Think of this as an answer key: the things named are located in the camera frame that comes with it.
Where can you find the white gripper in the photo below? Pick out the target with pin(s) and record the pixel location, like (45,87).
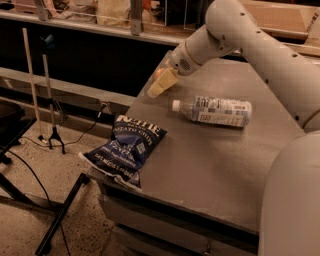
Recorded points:
(180,62)

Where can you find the orange fruit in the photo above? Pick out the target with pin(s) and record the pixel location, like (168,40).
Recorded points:
(158,73)

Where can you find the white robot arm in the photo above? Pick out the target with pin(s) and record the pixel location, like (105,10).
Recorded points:
(290,204)

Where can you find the clear plastic water bottle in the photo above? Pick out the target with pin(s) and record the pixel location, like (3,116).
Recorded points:
(217,111)

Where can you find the blue Kettle chips bag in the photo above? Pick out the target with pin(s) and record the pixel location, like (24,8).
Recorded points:
(124,155)

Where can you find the black tripod stand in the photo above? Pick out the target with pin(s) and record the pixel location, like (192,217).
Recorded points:
(48,43)

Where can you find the metal railing shelf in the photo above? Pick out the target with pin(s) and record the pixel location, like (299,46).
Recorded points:
(168,21)

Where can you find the grey table drawer cabinet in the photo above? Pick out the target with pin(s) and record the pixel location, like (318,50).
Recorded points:
(148,226)

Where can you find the white pole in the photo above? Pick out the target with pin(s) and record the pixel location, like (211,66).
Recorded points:
(33,89)

